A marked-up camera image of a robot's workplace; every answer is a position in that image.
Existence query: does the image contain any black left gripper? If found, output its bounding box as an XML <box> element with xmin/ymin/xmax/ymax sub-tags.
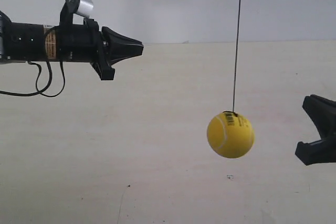
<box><xmin>56</xmin><ymin>18</ymin><xmax>144</xmax><ymax>80</ymax></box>

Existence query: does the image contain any yellow tennis ball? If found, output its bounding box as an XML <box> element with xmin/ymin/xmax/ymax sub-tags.
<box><xmin>206</xmin><ymin>111</ymin><xmax>255</xmax><ymax>159</ymax></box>

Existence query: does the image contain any thin black string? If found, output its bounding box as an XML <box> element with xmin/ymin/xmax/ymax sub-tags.
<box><xmin>232</xmin><ymin>0</ymin><xmax>243</xmax><ymax>113</ymax></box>

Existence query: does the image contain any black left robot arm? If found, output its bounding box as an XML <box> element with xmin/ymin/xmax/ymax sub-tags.
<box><xmin>1</xmin><ymin>13</ymin><xmax>144</xmax><ymax>80</ymax></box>

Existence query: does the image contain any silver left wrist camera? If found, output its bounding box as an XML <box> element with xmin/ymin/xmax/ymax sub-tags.
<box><xmin>65</xmin><ymin>0</ymin><xmax>93</xmax><ymax>18</ymax></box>

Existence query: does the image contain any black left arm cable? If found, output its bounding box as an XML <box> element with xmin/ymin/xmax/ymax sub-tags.
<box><xmin>0</xmin><ymin>24</ymin><xmax>66</xmax><ymax>98</ymax></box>

